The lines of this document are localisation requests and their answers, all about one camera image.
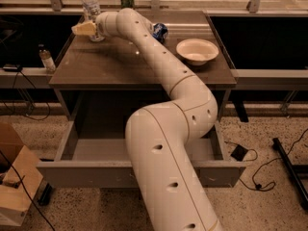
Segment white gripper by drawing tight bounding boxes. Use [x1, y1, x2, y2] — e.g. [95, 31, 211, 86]
[71, 12, 118, 37]

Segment clear plastic water bottle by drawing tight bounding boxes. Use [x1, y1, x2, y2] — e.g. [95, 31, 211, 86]
[82, 0, 101, 22]

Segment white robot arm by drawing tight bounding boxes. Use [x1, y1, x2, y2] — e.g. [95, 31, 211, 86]
[72, 8, 223, 231]

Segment small bottle on ledge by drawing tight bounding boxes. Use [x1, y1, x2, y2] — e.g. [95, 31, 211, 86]
[38, 44, 56, 73]

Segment grey cabinet with glossy top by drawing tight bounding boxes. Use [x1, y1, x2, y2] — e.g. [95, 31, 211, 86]
[48, 10, 238, 120]

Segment open grey top drawer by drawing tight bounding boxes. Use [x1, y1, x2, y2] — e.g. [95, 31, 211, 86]
[37, 91, 247, 189]

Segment blue soda can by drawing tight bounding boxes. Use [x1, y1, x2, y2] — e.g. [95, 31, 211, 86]
[152, 23, 168, 43]

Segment black device on ledge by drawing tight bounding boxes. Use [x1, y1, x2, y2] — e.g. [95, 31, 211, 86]
[3, 64, 22, 72]

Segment white bowl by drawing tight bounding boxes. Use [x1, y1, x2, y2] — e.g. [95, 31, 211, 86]
[176, 38, 218, 65]

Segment cardboard box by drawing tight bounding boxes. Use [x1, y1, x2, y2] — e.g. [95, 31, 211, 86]
[0, 122, 42, 226]

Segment black power adapter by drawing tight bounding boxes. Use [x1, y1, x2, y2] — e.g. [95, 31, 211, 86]
[231, 144, 248, 161]

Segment black stand leg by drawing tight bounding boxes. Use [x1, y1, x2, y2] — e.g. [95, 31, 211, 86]
[272, 138, 308, 211]

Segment black cable at left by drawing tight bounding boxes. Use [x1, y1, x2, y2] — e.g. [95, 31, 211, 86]
[0, 69, 52, 122]

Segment black cable on floor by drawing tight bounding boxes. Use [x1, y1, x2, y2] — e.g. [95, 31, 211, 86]
[224, 127, 308, 193]

